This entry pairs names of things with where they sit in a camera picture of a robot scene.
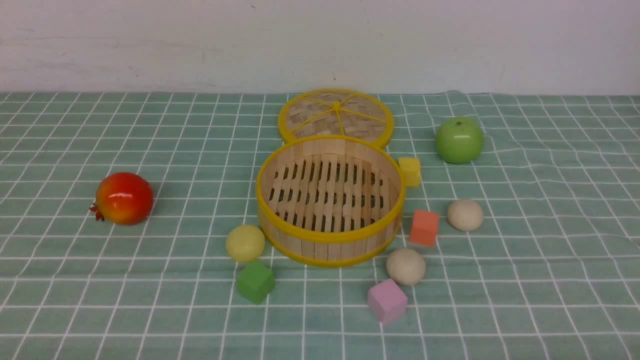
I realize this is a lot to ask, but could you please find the yellow bun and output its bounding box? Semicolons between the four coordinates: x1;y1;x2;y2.
225;224;266;264

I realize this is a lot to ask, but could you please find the white bun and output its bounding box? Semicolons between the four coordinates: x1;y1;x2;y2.
446;198;485;232
385;247;426;286

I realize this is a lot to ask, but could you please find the bamboo steamer tray yellow rim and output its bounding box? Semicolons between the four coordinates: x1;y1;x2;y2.
254;136;406;267

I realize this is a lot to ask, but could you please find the woven bamboo steamer lid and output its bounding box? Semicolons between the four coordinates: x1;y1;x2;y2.
278;88;394;148

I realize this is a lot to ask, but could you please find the yellow cube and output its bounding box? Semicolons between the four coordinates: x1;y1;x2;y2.
397;157;422;187

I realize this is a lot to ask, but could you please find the orange cube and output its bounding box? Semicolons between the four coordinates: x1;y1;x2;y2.
409;209;440;248

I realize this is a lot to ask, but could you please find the green cube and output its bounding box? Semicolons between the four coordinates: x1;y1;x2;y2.
236;260;275;305

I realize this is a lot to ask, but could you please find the white bun front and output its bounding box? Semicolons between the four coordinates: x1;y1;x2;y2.
385;247;426;286

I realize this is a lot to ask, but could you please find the pink cube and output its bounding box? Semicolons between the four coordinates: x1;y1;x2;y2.
367;278;409;325

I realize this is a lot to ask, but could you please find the green apple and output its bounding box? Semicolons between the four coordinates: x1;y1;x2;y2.
435;116;484;164

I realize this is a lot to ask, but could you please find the red pomegranate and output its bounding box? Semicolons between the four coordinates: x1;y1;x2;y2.
89;172;154;225

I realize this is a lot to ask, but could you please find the green checkered tablecloth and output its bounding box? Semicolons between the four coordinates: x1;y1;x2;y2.
0;91;640;360

